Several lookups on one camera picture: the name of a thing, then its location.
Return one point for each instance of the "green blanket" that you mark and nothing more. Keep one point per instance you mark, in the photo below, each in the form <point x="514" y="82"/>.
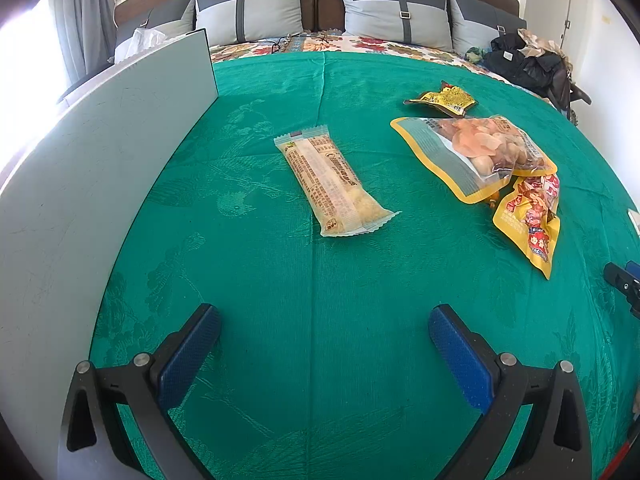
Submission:
<point x="325" y="285"/>

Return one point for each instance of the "grey board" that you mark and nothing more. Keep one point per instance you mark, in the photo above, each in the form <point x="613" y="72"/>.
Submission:
<point x="75" y="185"/>

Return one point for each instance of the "grey curtain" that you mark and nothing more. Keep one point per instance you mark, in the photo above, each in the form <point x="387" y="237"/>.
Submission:
<point x="82" y="20"/>

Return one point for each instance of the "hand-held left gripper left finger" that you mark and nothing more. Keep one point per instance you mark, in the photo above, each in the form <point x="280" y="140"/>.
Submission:
<point x="190" y="355"/>

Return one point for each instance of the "long yellow brown snack packet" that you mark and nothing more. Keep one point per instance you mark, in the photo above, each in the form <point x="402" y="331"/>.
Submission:
<point x="442" y="99"/>

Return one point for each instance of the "dark brown handbag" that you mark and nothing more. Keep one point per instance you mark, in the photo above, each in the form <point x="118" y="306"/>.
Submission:
<point x="562" y="85"/>

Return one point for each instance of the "beige smartphone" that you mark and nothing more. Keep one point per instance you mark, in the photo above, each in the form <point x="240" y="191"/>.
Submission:
<point x="635" y="220"/>

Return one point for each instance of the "pale long snack bar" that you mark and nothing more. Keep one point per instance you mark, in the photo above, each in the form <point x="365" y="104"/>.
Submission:
<point x="330" y="180"/>

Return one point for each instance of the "yellow red snack packet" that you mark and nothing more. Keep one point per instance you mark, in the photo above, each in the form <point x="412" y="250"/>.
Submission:
<point x="532" y="220"/>

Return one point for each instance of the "white door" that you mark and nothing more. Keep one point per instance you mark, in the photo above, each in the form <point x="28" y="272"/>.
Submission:
<point x="550" y="0"/>

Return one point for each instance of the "beige patterned cloth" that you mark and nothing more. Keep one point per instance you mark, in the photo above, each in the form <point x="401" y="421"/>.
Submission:
<point x="535" y="42"/>

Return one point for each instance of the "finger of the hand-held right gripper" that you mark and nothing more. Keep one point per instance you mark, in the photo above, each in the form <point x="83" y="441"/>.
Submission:
<point x="622" y="280"/>

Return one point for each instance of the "green cloth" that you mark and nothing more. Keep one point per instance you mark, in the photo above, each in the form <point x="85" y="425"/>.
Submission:
<point x="475" y="54"/>

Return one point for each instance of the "clear plastic bag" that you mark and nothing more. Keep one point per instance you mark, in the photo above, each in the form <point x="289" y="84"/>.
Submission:
<point x="145" y="40"/>

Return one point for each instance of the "grey two-tone pillow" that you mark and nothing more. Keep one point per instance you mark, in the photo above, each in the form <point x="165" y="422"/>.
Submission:
<point x="390" y="10"/>
<point x="250" y="10"/>
<point x="160" y="30"/>
<point x="480" y="25"/>

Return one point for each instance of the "red garment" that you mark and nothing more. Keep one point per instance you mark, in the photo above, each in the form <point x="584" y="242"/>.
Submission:
<point x="622" y="460"/>

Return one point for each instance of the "clear yellow-edged peanut bag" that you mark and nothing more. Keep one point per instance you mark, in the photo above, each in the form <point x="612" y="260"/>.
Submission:
<point x="475" y="155"/>

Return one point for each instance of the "black jacket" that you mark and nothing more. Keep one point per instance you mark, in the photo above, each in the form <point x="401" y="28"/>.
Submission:
<point x="515" y="65"/>

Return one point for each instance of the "floral bedsheet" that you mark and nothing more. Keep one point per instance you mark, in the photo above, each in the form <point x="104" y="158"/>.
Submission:
<point x="390" y="46"/>

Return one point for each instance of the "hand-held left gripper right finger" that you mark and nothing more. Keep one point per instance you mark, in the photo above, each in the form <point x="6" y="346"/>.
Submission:
<point x="460" y="355"/>

